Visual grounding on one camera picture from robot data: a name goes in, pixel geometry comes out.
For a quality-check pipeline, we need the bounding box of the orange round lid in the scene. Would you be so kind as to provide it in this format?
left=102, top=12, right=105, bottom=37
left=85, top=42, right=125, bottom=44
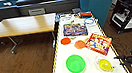
left=73, top=39, right=87, bottom=50

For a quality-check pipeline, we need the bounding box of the small red flat box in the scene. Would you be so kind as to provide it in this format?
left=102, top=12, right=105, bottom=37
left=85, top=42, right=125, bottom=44
left=80, top=10, right=93, bottom=19

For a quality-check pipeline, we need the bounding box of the red board game box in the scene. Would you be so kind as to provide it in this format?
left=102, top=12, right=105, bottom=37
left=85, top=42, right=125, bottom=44
left=83, top=30, right=115, bottom=59

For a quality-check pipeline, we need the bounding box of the white bowl blue rim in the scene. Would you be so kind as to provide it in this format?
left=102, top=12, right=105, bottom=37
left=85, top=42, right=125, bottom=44
left=83, top=16, right=95, bottom=26

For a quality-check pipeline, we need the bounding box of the white serving table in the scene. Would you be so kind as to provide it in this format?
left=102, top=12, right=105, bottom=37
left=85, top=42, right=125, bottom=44
left=40, top=4, right=132, bottom=73

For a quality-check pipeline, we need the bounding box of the yellow plastic bowl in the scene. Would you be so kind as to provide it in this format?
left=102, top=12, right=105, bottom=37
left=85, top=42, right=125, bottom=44
left=94, top=54, right=117, bottom=73

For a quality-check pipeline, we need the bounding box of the red round lid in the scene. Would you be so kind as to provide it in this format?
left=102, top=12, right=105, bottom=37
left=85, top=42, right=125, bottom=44
left=59, top=36, right=72, bottom=46

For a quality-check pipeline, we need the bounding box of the dark small device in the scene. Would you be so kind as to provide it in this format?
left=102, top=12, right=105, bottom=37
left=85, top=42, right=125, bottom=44
left=54, top=13, right=63, bottom=24

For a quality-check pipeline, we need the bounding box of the white round plate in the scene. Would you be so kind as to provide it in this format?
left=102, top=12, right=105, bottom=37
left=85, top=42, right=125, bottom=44
left=59, top=14, right=76, bottom=24

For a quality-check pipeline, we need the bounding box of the yellow wooden table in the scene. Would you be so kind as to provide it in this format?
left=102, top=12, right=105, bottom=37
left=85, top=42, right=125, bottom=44
left=0, top=12, right=62, bottom=57

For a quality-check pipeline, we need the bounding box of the green plastic bowl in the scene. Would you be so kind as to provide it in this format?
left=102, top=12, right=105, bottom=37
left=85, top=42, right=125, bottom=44
left=64, top=52, right=87, bottom=73

